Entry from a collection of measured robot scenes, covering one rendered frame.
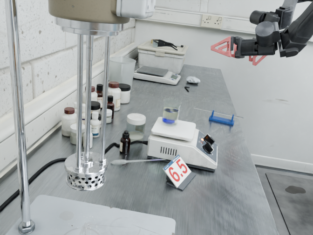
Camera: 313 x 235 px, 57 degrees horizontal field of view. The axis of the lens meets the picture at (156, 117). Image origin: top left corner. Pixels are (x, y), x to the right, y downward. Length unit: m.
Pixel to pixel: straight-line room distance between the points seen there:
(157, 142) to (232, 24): 1.51
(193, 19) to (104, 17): 1.83
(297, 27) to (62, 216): 0.82
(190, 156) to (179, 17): 1.50
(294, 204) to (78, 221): 1.14
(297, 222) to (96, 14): 1.26
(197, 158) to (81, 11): 0.56
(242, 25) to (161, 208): 1.71
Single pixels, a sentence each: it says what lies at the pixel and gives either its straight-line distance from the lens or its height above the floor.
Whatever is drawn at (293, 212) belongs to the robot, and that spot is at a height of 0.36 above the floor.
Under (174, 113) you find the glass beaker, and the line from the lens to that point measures 0.83.
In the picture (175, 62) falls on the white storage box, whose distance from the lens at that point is 1.86.
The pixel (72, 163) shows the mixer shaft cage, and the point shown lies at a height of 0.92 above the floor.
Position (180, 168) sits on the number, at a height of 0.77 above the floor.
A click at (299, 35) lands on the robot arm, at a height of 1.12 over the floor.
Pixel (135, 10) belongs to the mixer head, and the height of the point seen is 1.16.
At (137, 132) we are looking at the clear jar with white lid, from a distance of 0.90.
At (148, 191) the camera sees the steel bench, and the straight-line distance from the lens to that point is 0.71.
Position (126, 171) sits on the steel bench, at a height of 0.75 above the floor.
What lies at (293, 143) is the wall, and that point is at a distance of 2.58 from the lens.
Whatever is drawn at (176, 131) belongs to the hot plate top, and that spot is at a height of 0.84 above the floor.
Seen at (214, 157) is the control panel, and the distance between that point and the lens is 0.83.
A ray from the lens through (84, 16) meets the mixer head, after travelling 0.36.
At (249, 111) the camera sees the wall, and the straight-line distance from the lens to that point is 2.39.
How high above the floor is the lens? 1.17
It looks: 22 degrees down
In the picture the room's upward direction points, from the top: 7 degrees clockwise
